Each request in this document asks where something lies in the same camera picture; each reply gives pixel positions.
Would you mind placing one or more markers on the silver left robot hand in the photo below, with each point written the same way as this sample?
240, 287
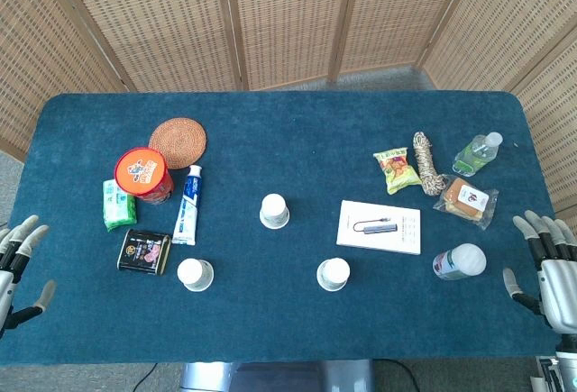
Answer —
6, 293

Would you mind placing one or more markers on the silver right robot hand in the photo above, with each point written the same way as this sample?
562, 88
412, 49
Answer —
559, 293

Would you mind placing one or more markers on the white floral paper cup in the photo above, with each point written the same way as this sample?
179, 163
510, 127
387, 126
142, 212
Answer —
332, 274
194, 274
274, 209

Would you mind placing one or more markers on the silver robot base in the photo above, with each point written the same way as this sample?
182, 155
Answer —
279, 376

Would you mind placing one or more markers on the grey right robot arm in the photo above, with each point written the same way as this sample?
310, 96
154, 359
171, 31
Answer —
568, 369

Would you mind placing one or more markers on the white capped drink bottle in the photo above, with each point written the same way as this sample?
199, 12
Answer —
462, 262

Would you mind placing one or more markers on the plastic wrapped bread pack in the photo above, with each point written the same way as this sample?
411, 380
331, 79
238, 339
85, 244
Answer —
466, 203

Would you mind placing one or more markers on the green tissue pack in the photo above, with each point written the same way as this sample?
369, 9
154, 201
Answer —
118, 206

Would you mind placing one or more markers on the black luncheon meat tin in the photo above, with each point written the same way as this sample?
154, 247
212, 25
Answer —
143, 250

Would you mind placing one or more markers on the clear green label bottle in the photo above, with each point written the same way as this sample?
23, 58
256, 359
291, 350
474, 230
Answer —
475, 155

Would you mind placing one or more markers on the orange instant noodle tub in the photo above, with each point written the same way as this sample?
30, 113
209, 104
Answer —
142, 173

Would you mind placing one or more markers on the white USB hub box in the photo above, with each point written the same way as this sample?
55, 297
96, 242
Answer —
378, 227

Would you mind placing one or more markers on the white blue toothpaste tube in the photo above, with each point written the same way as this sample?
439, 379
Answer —
188, 207

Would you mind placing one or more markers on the green snack chip bag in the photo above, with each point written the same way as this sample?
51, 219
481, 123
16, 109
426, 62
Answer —
396, 171

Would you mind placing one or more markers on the round woven rattan coaster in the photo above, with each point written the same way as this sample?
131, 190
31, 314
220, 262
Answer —
178, 142

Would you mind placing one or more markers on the blue table cloth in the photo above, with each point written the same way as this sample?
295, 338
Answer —
288, 139

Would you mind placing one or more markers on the bamboo folding screen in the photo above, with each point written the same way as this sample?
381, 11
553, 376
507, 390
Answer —
288, 18

